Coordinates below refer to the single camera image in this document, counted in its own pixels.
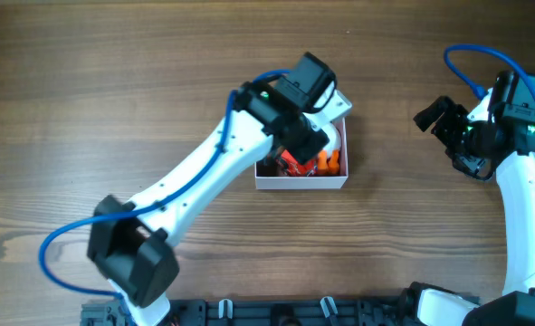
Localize red toy fire truck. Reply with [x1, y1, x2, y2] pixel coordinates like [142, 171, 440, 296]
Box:
[275, 150, 317, 177]

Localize white plush duck toy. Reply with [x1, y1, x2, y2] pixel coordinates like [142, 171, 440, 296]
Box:
[316, 124, 342, 176]

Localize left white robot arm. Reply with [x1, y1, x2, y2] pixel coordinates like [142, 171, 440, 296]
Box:
[87, 53, 346, 325]

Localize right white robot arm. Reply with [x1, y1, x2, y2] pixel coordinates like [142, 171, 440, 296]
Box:
[397, 71, 535, 325]

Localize white cardboard box pink interior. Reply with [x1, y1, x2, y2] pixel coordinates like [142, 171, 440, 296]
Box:
[254, 118, 349, 190]

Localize left blue cable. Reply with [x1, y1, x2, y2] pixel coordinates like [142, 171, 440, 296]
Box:
[38, 68, 291, 326]

